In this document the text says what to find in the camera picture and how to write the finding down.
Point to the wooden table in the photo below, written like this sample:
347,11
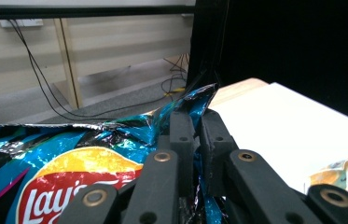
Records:
240,90

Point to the black horizontal bar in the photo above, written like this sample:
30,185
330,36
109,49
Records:
69,11

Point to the black curtain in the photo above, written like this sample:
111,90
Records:
286,46

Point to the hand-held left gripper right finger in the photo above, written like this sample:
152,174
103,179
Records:
215,143

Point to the blue snack packet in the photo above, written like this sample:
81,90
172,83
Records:
53,155

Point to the yellow and teal cloth bag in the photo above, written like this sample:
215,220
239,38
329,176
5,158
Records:
345,174

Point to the beige wooden cabinet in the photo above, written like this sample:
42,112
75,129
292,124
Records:
115,46

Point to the white power strip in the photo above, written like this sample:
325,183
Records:
22,22

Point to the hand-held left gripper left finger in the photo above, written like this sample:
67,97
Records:
181,140

